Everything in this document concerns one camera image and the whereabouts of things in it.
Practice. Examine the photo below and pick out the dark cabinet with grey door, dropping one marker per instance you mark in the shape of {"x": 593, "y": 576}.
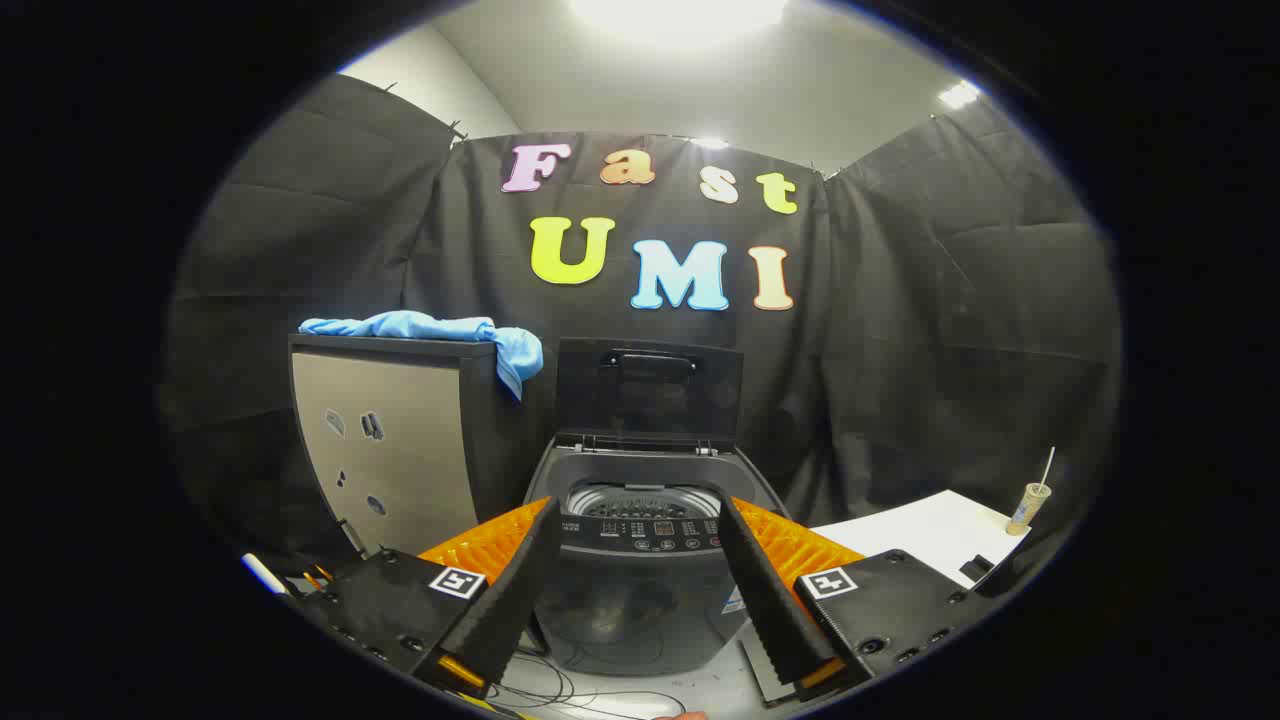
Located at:
{"x": 400, "y": 450}

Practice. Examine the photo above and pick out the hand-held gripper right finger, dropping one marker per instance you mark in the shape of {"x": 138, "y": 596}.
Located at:
{"x": 765, "y": 590}

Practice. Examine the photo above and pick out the black backdrop cloth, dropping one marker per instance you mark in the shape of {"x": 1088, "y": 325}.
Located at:
{"x": 900, "y": 300}

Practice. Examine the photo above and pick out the white cylindrical object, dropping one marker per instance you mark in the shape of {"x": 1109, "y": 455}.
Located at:
{"x": 264, "y": 574}

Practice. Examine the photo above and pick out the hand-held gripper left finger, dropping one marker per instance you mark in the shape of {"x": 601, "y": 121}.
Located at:
{"x": 510, "y": 590}

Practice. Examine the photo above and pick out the beige cup with straw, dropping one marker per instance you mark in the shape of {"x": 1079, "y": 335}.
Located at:
{"x": 1028, "y": 505}

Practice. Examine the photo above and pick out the small black object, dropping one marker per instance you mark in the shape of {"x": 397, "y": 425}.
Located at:
{"x": 976, "y": 567}

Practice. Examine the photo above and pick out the light blue polo shirt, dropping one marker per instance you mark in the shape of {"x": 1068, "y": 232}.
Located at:
{"x": 420, "y": 325}

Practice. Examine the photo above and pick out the small ceiling light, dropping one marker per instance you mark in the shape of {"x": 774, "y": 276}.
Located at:
{"x": 960, "y": 94}

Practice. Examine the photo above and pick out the dark grey washing machine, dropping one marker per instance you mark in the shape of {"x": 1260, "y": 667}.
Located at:
{"x": 640, "y": 600}

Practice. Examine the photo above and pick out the white table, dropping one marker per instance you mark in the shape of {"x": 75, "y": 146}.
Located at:
{"x": 920, "y": 530}

